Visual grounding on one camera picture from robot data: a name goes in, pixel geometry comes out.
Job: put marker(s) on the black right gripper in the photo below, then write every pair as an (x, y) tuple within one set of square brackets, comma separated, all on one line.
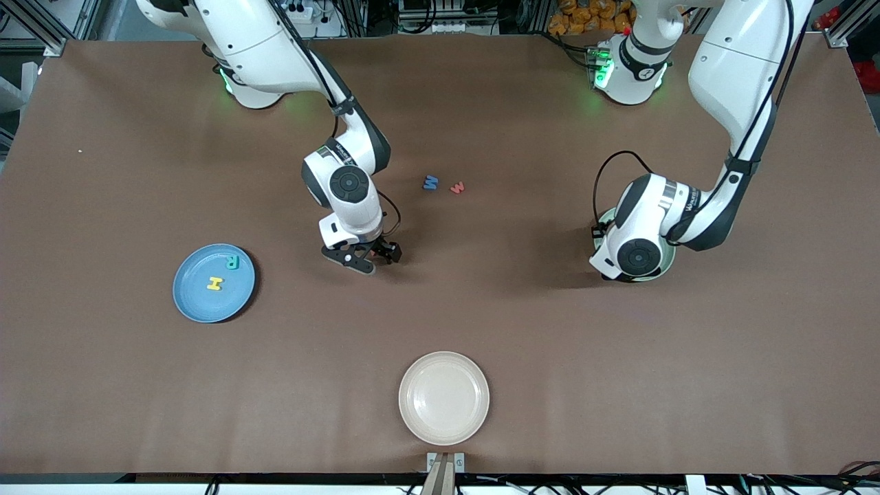
[(377, 246)]

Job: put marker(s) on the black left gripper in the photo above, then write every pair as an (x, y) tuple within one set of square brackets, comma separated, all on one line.
[(602, 226)]

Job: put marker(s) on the blue uppercase letter W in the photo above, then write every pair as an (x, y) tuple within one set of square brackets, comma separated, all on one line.
[(431, 183)]

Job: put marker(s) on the red lowercase letter w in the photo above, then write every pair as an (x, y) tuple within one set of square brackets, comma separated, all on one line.
[(458, 188)]

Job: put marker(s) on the teal uppercase letter R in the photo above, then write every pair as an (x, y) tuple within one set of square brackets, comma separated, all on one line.
[(233, 262)]

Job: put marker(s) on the yellow uppercase letter H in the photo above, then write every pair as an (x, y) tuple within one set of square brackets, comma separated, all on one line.
[(215, 283)]

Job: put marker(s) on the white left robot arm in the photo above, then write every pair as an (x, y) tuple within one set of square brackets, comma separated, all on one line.
[(735, 55)]

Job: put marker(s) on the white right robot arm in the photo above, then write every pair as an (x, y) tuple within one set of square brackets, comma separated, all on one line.
[(261, 48)]

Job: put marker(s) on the green plate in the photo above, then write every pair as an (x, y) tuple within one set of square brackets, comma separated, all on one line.
[(668, 265)]

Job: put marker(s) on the beige plate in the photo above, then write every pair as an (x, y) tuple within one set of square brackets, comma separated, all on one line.
[(444, 399)]

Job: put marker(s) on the blue plate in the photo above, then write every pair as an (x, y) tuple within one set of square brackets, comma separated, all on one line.
[(213, 302)]

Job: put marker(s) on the brown table mat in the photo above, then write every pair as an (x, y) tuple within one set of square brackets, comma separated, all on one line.
[(619, 378)]

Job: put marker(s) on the equipment rack shelf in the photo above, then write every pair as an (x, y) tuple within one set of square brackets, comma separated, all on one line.
[(447, 20)]

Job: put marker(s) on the white power strip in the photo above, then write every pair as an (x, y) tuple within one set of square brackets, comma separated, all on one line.
[(297, 12)]

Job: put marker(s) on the white tag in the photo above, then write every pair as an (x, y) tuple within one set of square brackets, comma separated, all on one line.
[(695, 485)]

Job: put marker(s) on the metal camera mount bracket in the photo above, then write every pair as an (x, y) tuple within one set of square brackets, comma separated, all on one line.
[(445, 467)]

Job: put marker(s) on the aluminium frame profile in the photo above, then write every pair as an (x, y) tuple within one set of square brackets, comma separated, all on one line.
[(840, 31), (41, 27)]

